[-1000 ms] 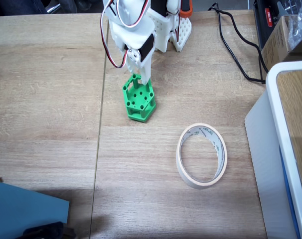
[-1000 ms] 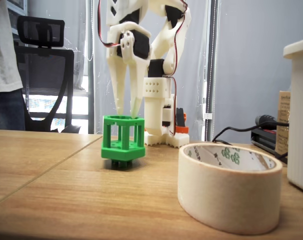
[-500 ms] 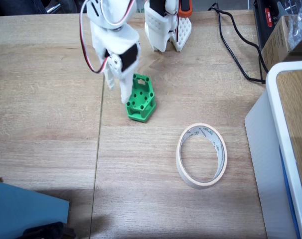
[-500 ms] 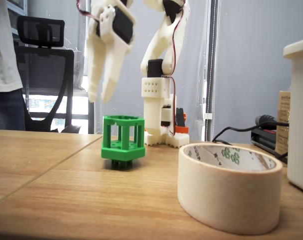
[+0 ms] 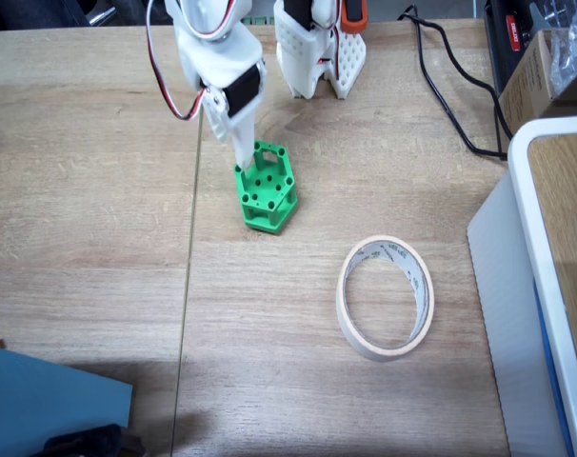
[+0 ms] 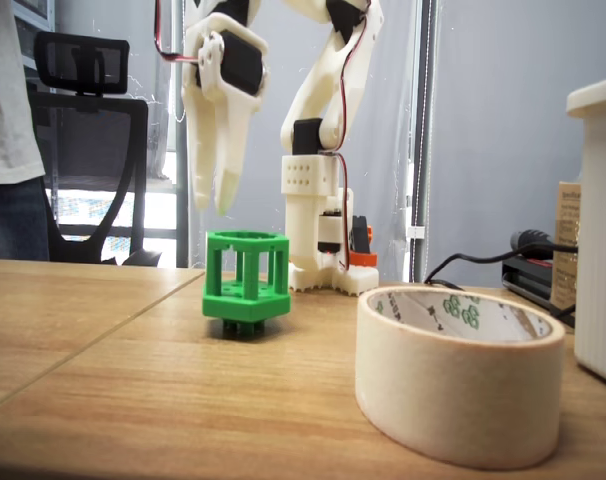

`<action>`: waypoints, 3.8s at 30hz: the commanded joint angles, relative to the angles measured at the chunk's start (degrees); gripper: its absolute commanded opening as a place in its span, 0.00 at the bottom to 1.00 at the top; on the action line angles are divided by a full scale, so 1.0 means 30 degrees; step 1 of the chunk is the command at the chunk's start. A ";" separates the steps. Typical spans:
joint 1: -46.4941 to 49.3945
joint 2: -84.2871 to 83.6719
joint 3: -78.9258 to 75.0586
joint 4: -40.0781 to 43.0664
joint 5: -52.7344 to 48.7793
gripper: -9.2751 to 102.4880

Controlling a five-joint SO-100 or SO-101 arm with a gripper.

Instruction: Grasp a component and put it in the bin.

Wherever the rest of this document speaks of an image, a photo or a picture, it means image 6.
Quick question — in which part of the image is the green hexagonal printed component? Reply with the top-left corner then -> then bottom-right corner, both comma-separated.
201,229 -> 292,342

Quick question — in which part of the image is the grey metal frame post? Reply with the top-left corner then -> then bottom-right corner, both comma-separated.
413,0 -> 438,284
174,0 -> 190,269

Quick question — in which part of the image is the orange and black table clamp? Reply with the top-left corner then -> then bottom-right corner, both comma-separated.
349,214 -> 379,269

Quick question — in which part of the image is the brown cardboard box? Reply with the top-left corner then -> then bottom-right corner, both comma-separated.
550,180 -> 582,311

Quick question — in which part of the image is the black power supply unit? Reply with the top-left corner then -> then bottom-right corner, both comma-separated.
501,254 -> 577,329

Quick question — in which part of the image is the person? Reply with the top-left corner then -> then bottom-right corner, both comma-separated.
0,0 -> 52,262

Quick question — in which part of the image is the black power cable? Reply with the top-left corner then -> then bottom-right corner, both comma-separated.
422,229 -> 579,301

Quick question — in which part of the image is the beige masking tape roll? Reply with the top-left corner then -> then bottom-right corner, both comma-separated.
354,285 -> 567,471

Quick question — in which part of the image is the black mesh office chair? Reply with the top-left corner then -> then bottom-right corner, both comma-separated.
27,30 -> 163,266

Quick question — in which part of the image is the red white black servo cable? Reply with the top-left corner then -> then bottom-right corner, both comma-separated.
327,0 -> 379,156
154,0 -> 202,65

